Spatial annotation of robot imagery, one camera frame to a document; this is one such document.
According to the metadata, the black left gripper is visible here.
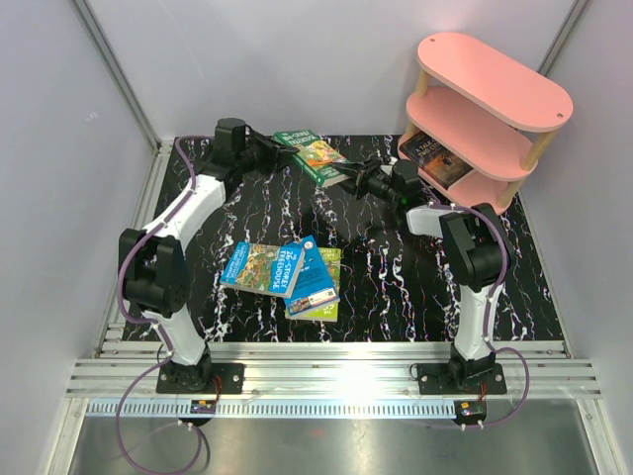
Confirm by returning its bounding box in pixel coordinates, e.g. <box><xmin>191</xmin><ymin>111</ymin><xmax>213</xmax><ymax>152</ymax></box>
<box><xmin>234</xmin><ymin>130</ymin><xmax>297</xmax><ymax>177</ymax></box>

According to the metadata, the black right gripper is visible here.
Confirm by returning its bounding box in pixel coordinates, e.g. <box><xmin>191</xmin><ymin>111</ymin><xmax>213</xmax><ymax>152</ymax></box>
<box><xmin>327</xmin><ymin>159</ymin><xmax>400</xmax><ymax>207</ymax></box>

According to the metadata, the green 104-Storey Treehouse book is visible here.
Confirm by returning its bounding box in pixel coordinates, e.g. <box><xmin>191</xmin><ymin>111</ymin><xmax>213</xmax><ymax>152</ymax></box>
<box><xmin>273</xmin><ymin>130</ymin><xmax>348</xmax><ymax>188</ymax></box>

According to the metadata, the Tale of Two Cities book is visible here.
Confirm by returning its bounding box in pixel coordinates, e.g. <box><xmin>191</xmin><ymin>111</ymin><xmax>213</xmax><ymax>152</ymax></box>
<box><xmin>400</xmin><ymin>131</ymin><xmax>474</xmax><ymax>189</ymax></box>

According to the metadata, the blue 26-Storey Treehouse book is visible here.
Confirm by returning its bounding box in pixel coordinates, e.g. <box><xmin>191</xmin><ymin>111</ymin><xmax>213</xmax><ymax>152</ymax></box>
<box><xmin>220</xmin><ymin>241</ymin><xmax>305</xmax><ymax>298</ymax></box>

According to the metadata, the pink three-tier shelf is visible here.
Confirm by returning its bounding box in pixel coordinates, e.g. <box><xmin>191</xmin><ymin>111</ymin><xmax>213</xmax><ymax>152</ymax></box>
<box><xmin>401</xmin><ymin>32</ymin><xmax>574</xmax><ymax>214</ymax></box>

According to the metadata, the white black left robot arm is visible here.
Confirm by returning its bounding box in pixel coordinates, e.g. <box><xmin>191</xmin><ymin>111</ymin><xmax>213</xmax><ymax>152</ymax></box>
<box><xmin>116</xmin><ymin>118</ymin><xmax>297</xmax><ymax>394</ymax></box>

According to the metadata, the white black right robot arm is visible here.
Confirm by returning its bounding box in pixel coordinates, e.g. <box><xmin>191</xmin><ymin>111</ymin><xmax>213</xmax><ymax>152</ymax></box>
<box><xmin>333</xmin><ymin>159</ymin><xmax>514</xmax><ymax>393</ymax></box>

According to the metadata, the lime green book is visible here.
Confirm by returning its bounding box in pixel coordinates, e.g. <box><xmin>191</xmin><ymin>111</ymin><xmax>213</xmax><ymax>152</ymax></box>
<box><xmin>297</xmin><ymin>247</ymin><xmax>342</xmax><ymax>323</ymax></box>

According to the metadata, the black marble pattern mat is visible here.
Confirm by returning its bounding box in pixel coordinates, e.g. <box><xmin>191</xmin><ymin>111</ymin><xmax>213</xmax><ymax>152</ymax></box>
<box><xmin>186</xmin><ymin>164</ymin><xmax>564</xmax><ymax>342</ymax></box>

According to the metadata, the blue back-cover book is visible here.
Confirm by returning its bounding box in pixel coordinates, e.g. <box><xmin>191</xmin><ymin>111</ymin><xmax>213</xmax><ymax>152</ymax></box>
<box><xmin>284</xmin><ymin>236</ymin><xmax>340</xmax><ymax>321</ymax></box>

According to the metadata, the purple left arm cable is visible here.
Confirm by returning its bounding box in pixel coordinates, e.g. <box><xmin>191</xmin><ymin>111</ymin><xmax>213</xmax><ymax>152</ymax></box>
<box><xmin>114</xmin><ymin>136</ymin><xmax>214</xmax><ymax>474</ymax></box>

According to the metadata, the left corner aluminium post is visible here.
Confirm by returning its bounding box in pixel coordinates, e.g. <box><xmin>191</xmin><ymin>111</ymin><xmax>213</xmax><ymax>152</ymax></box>
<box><xmin>69</xmin><ymin>0</ymin><xmax>161</xmax><ymax>152</ymax></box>

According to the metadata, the corner aluminium post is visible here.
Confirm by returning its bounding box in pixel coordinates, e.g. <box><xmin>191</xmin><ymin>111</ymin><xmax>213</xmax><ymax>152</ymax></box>
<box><xmin>537</xmin><ymin>0</ymin><xmax>593</xmax><ymax>76</ymax></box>
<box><xmin>69</xmin><ymin>0</ymin><xmax>161</xmax><ymax>152</ymax></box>

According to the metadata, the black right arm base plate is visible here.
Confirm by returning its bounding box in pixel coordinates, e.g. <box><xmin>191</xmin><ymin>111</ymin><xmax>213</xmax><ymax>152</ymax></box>
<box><xmin>413</xmin><ymin>363</ymin><xmax>507</xmax><ymax>396</ymax></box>

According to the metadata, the right corner aluminium post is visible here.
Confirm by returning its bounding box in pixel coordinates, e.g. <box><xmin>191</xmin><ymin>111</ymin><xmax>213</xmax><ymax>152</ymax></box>
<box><xmin>537</xmin><ymin>0</ymin><xmax>593</xmax><ymax>76</ymax></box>

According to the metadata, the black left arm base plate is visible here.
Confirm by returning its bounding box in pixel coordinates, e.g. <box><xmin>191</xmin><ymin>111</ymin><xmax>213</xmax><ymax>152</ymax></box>
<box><xmin>155</xmin><ymin>363</ymin><xmax>245</xmax><ymax>395</ymax></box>

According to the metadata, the aluminium rail frame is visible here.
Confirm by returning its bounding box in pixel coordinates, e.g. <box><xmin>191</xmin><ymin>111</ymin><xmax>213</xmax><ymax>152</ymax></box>
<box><xmin>63</xmin><ymin>138</ymin><xmax>604</xmax><ymax>397</ymax></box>

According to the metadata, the white slotted cable duct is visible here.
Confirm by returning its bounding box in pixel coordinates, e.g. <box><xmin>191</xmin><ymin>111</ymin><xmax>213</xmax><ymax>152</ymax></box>
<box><xmin>86</xmin><ymin>398</ymin><xmax>486</xmax><ymax>420</ymax></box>

